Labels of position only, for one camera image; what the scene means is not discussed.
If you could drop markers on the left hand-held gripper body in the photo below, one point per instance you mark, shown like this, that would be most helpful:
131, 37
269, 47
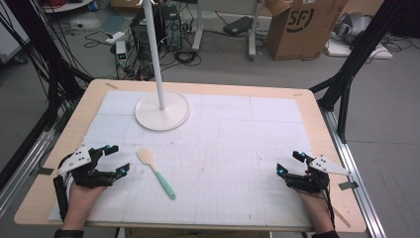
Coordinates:
74, 160

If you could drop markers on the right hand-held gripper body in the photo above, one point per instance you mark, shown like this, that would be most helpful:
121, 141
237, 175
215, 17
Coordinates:
312, 181

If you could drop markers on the black tape piece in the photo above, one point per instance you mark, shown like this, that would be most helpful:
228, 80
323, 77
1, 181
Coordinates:
45, 171
348, 185

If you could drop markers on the white desk legs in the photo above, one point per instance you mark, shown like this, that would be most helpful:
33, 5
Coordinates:
252, 33

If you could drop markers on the black wristband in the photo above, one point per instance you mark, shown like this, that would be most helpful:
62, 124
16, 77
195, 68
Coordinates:
68, 233

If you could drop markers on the black metal frame stand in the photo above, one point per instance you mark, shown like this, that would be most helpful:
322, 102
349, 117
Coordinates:
350, 66
52, 72

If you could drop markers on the small device with green display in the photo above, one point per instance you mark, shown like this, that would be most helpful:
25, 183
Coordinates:
121, 53

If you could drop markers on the cardboard box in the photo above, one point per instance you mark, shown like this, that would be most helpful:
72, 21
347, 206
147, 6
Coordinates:
297, 33

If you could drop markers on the white flat board on floor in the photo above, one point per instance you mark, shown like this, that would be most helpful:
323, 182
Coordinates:
363, 51

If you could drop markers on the white stand with round base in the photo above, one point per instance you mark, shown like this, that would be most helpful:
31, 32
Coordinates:
162, 114

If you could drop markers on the person's right hand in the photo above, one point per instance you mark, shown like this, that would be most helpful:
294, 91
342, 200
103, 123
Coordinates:
316, 202

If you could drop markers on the thin wooden stick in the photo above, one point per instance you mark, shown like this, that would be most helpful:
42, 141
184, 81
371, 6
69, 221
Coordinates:
341, 218

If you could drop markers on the white grid mat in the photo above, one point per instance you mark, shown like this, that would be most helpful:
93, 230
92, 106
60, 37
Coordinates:
214, 158

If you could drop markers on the aluminium rail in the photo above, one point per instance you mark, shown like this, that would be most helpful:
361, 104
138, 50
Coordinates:
356, 185
23, 168

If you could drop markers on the grey bag on floor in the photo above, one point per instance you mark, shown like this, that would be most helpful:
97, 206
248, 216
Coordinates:
355, 26

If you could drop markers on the black sleeve cuff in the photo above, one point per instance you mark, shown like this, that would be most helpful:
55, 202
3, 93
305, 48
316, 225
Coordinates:
326, 235

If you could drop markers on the black flat device on floor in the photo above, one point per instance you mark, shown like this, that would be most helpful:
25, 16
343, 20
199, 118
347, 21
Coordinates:
237, 25

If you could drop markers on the white power strip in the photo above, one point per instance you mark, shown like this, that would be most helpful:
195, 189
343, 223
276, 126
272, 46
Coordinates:
115, 37

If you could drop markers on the black computer tower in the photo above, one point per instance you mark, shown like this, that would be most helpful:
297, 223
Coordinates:
171, 28

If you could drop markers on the person's left hand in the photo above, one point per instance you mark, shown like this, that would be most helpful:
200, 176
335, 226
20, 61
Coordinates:
81, 198

